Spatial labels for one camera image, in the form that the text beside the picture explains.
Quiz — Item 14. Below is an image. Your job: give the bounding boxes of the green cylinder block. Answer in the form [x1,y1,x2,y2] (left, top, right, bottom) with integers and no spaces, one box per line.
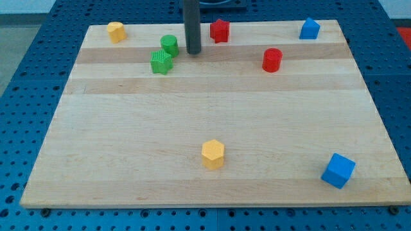
[160,35,179,57]

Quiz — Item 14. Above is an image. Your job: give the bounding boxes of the wooden board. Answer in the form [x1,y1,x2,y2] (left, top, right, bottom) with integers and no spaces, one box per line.
[20,20,410,209]

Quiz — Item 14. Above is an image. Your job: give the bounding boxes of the blue cube block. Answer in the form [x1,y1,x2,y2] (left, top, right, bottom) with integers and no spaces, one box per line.
[321,153,356,189]

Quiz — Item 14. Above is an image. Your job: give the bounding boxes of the red cylinder block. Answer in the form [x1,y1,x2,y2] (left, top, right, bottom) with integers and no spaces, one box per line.
[262,48,283,73]

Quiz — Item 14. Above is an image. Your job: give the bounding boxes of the blue pentagon block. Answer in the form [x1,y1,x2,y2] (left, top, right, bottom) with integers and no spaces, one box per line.
[299,17,320,39]

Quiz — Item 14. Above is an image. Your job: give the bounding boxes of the red star block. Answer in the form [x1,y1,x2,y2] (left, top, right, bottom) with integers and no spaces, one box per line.
[209,19,230,43]

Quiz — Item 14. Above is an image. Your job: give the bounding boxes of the yellow heart block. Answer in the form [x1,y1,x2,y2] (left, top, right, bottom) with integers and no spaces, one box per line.
[107,22,127,44]

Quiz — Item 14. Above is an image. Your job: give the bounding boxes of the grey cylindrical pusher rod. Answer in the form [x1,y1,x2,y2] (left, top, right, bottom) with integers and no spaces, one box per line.
[182,0,202,55]

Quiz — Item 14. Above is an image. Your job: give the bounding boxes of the green star block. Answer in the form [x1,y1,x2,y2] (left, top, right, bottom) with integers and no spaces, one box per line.
[150,49,173,74]

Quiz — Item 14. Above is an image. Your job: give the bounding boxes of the yellow hexagon block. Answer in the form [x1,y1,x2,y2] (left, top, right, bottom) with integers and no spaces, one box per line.
[202,139,225,170]

